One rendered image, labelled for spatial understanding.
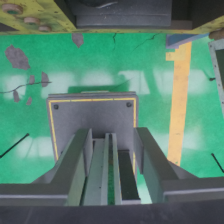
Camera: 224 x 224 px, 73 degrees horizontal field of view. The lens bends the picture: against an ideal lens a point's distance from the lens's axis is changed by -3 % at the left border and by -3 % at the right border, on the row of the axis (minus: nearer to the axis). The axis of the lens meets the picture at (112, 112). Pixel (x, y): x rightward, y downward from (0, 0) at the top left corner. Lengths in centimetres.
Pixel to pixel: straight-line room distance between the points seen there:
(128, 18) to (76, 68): 87
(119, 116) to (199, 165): 118
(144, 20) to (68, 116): 84
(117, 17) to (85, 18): 13
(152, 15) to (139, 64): 79
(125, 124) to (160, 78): 58
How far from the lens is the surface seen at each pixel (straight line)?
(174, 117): 167
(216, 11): 71
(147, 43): 152
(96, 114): 120
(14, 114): 180
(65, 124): 127
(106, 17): 74
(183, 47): 162
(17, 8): 55
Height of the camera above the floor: 147
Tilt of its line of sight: 75 degrees down
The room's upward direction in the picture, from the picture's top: 177 degrees clockwise
